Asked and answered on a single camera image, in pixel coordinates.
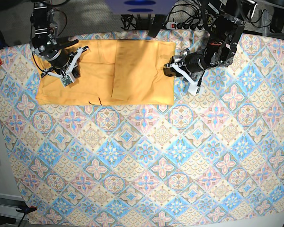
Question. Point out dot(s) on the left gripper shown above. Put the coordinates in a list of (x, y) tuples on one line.
[(191, 63)]

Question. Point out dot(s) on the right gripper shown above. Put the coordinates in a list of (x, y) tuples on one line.
[(65, 62)]

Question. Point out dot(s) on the yellow T-shirt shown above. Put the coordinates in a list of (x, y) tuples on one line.
[(115, 72)]

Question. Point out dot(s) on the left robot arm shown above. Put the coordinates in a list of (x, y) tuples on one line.
[(224, 35)]

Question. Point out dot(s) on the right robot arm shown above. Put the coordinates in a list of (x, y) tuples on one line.
[(49, 55)]

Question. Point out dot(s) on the white power strip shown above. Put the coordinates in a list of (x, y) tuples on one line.
[(174, 26)]

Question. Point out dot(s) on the patterned blue pink tablecloth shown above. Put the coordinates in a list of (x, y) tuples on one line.
[(211, 158)]

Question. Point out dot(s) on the red black clamp lower left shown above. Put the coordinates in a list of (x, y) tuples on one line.
[(26, 210)]

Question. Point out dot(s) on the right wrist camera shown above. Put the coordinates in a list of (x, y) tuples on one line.
[(67, 79)]

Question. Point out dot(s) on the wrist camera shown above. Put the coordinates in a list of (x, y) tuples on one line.
[(194, 89), (67, 79)]

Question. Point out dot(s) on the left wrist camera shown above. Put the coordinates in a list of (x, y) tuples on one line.
[(194, 89)]

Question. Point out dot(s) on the black camera post clamp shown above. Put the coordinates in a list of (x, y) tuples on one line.
[(156, 25)]

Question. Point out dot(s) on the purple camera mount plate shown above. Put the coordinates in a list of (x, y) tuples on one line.
[(122, 7)]

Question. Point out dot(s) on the white rail bracket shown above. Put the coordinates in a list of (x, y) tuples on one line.
[(9, 204)]

